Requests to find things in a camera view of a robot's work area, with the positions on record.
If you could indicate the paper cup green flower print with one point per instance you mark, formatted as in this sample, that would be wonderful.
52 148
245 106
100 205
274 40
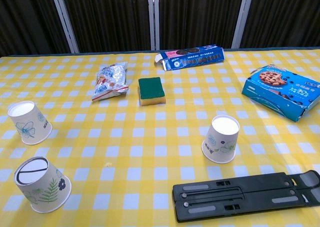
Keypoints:
220 142

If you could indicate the paper cup blue flower print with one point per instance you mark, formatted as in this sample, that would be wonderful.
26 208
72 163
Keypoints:
27 127

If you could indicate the paper cup green fern print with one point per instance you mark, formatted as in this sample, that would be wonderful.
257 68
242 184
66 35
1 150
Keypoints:
45 189

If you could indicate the green yellow scrub sponge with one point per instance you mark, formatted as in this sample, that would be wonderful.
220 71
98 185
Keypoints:
150 88

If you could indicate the yellow white checkered tablecloth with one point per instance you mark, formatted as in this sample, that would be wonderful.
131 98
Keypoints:
150 137

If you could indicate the silver white snack bag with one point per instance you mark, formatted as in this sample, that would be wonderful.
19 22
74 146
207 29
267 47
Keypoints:
108 82

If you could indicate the blue sandwich cookie box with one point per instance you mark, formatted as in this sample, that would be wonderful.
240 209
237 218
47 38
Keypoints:
195 58

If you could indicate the black folding laptop stand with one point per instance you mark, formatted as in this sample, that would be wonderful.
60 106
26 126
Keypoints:
225 197

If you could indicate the blue chocolate chip cookie box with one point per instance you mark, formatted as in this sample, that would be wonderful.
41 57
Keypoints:
275 92

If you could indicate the white partition frame post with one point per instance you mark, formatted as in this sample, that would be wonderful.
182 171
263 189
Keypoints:
153 19
241 17
63 22

